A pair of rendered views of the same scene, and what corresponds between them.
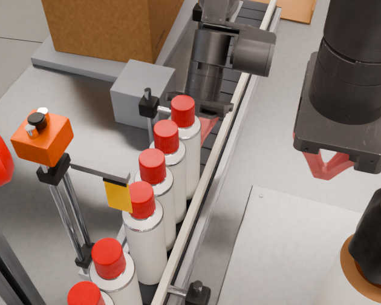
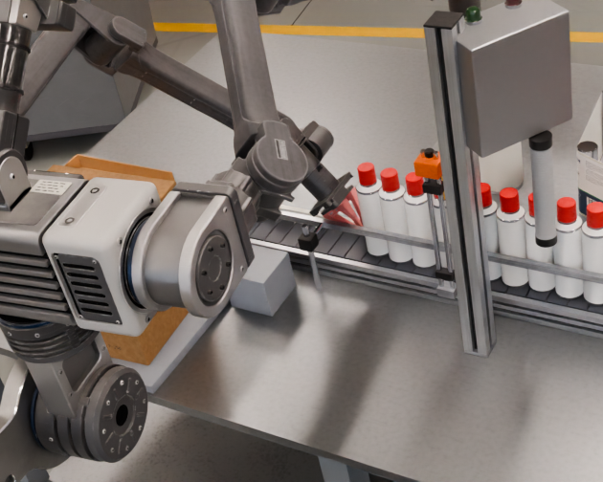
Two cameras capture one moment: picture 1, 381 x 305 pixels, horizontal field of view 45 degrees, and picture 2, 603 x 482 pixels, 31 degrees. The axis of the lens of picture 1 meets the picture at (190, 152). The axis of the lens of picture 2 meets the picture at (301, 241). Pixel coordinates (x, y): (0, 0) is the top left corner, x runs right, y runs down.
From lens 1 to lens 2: 181 cm
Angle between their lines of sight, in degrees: 51
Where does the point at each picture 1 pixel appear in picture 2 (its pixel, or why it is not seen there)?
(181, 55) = not seen: hidden behind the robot
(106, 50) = (179, 311)
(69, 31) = (154, 323)
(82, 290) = (505, 192)
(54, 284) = (446, 339)
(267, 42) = (316, 128)
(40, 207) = (367, 358)
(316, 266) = not seen: hidden behind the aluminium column
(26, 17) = not seen: outside the picture
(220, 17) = (300, 134)
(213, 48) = (311, 154)
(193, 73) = (320, 177)
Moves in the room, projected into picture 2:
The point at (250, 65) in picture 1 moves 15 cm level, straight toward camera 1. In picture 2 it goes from (326, 144) to (398, 148)
